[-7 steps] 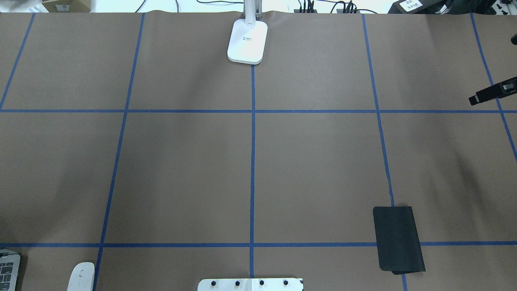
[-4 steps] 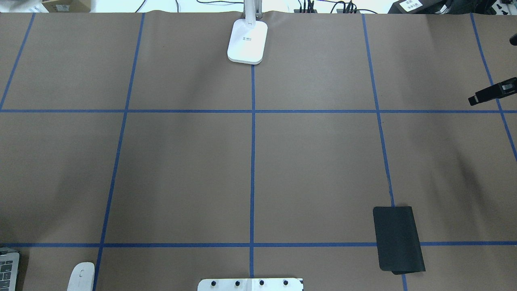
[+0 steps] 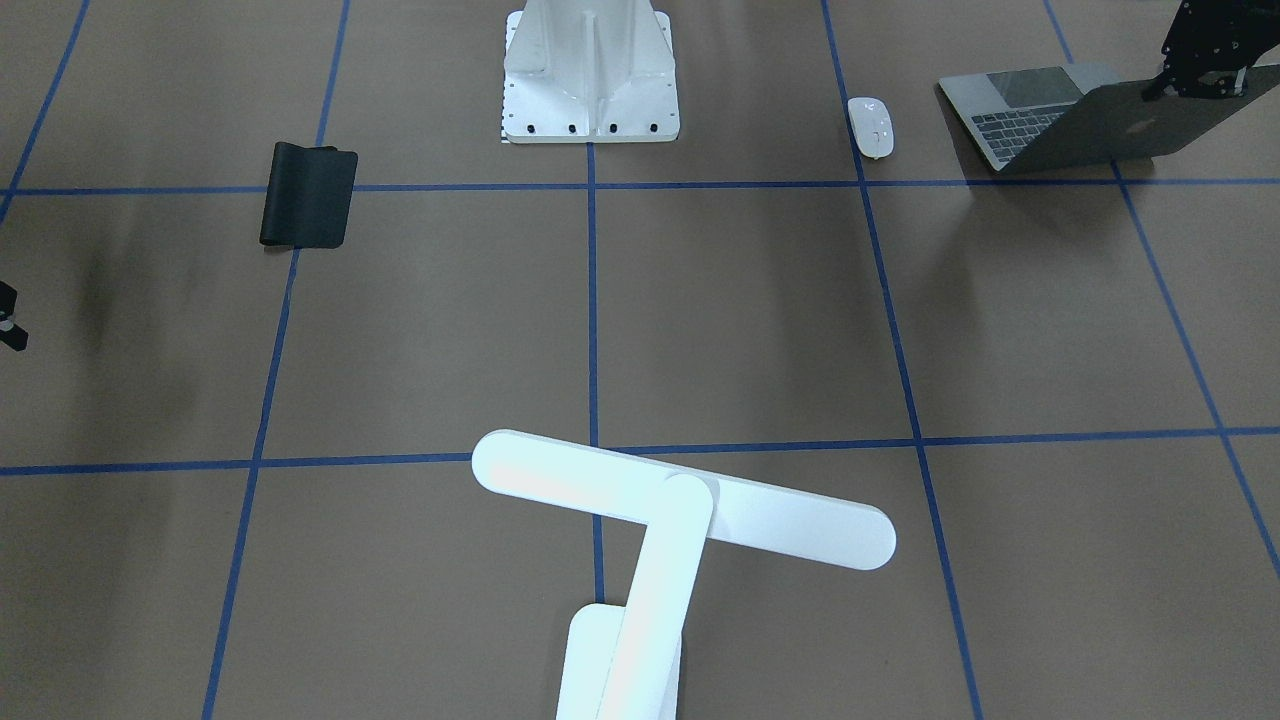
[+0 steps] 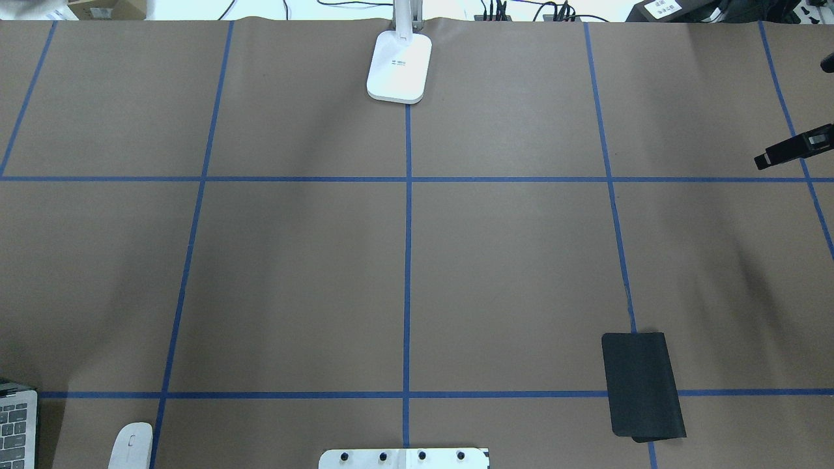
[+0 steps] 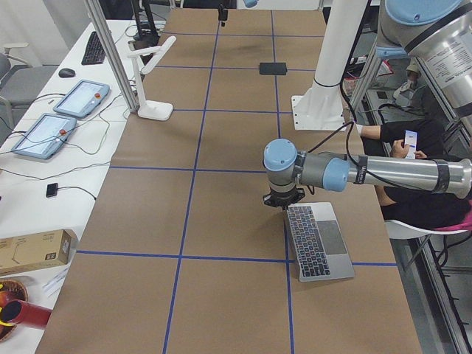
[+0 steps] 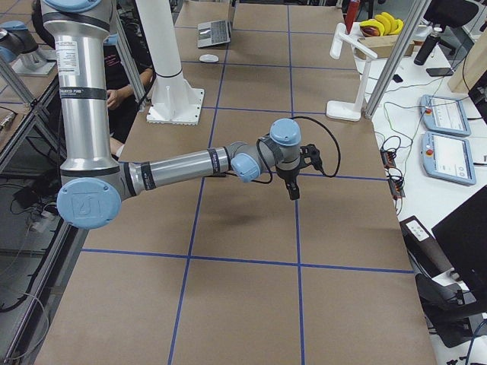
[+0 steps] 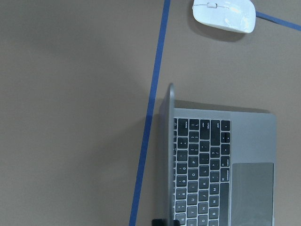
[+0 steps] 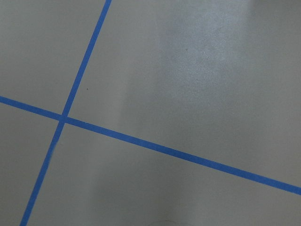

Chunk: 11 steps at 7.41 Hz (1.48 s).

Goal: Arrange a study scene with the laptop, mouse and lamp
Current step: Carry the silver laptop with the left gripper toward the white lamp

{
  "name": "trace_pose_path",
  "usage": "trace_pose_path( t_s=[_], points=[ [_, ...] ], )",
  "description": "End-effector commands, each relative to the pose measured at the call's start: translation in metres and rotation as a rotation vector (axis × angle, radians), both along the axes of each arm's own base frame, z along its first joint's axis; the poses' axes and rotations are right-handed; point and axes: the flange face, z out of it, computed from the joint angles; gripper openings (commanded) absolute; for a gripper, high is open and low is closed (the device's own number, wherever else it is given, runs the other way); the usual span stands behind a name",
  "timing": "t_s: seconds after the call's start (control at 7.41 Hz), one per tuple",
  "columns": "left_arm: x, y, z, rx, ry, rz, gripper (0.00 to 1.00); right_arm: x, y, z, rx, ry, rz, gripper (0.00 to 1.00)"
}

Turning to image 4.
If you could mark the white desk lamp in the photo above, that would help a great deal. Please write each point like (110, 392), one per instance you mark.
(399, 67)

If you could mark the grey laptop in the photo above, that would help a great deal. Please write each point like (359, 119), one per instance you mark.
(19, 425)

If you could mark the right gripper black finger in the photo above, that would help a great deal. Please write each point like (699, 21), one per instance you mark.
(804, 145)

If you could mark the black mouse pad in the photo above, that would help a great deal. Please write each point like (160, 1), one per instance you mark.
(643, 398)

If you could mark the cardboard box on desk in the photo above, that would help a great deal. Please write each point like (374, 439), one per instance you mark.
(109, 10)

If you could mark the white wireless mouse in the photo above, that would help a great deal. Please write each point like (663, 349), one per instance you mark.
(132, 447)

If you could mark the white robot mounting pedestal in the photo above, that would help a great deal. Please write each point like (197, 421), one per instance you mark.
(406, 458)

